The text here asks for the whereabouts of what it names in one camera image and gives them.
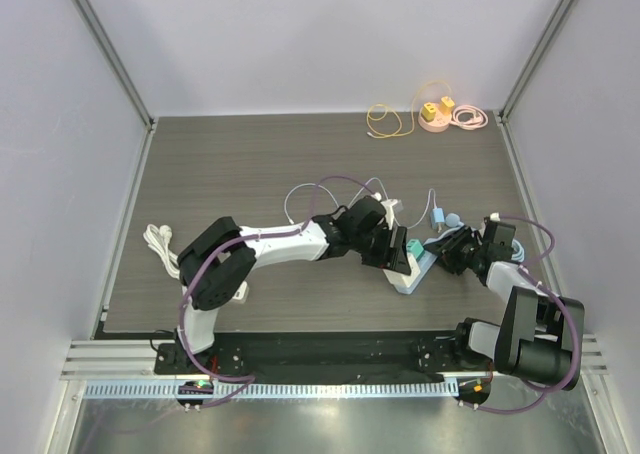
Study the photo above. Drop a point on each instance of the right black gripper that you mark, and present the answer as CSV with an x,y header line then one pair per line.
x,y
458,247

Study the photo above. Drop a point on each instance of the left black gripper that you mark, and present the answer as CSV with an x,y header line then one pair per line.
x,y
398,260

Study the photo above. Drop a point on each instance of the white cube socket adapter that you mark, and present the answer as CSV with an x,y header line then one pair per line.
x,y
398,279

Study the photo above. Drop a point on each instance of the teal plug adapter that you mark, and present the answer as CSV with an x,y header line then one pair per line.
x,y
415,248

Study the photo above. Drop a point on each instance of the blue USB charger plug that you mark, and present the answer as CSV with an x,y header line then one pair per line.
x,y
437,219

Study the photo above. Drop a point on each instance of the white USB power strip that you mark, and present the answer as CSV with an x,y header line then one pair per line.
x,y
241,294

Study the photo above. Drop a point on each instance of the light blue power strip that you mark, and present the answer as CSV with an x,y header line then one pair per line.
x,y
425,263

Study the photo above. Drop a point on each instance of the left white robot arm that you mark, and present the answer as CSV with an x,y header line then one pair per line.
x,y
214,266

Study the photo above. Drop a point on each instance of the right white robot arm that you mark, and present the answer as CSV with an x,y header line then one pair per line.
x,y
539,339

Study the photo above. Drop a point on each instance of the pink round power socket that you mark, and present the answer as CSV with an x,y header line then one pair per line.
x,y
438,124

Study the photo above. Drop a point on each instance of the yellow charger plug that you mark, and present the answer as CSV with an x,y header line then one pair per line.
x,y
429,111

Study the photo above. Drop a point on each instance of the orange charger plug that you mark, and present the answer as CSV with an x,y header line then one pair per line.
x,y
446,105

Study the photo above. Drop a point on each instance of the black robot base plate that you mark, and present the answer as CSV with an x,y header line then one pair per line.
x,y
336,359

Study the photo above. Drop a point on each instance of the white slotted cable duct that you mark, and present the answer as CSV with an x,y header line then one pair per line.
x,y
200,389

